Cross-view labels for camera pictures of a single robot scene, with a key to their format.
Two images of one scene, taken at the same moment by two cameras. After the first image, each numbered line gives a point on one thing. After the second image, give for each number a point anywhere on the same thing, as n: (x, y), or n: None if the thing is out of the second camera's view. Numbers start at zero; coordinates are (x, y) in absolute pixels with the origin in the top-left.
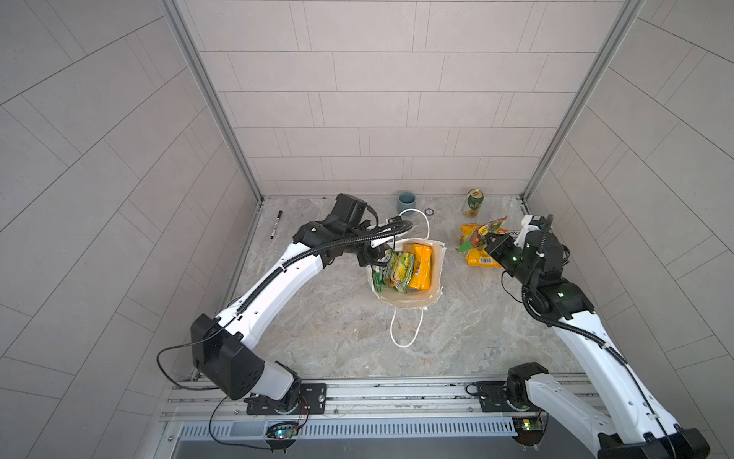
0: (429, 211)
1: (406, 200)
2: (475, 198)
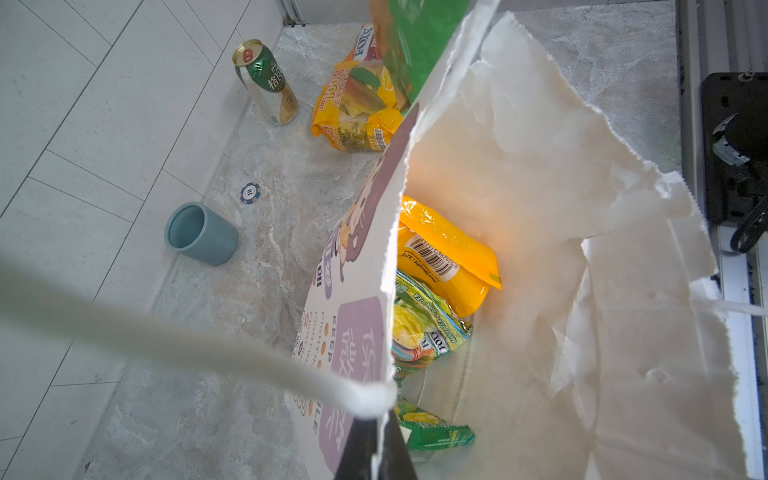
0: (250, 193)
1: (200, 233)
2: (266, 83)
